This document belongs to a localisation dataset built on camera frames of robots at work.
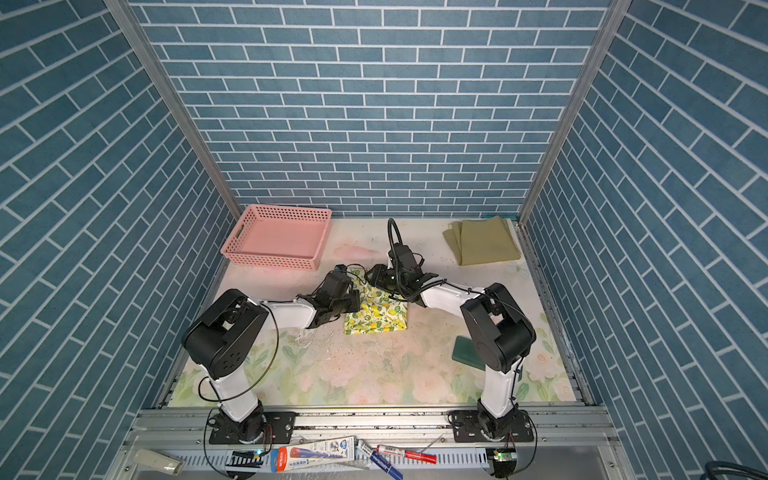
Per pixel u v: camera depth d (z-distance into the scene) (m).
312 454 0.69
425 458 0.69
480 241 1.13
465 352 0.89
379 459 0.69
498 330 0.49
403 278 0.74
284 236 1.14
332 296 0.76
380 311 0.91
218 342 0.48
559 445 0.77
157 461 0.66
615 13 0.71
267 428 0.72
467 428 0.73
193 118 0.91
